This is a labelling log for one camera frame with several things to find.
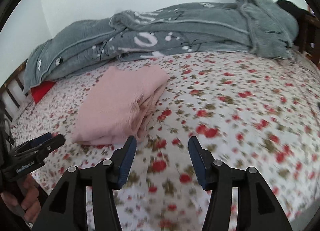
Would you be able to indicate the pink knitted sweater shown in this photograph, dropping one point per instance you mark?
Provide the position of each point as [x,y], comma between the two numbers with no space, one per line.
[121,104]

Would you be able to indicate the red pillow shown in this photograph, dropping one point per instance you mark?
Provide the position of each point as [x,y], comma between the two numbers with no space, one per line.
[40,91]

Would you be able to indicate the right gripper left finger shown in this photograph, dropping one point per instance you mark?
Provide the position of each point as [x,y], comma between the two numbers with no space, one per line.
[65,208]

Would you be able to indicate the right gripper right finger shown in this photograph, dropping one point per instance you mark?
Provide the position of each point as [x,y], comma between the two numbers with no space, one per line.
[258,207]

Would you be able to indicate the dark wooden headboard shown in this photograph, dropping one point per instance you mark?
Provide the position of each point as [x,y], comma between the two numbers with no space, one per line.
[12,93]

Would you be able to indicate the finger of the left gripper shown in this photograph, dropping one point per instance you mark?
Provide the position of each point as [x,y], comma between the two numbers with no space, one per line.
[39,140]
[52,144]

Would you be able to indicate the black garment on footboard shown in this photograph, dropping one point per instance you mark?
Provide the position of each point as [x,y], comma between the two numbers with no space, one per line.
[295,11]

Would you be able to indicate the grey printed quilt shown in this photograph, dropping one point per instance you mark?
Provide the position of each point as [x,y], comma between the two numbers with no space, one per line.
[260,27]

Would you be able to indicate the floral bed sheet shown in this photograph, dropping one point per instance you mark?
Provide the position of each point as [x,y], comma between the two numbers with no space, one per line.
[247,111]

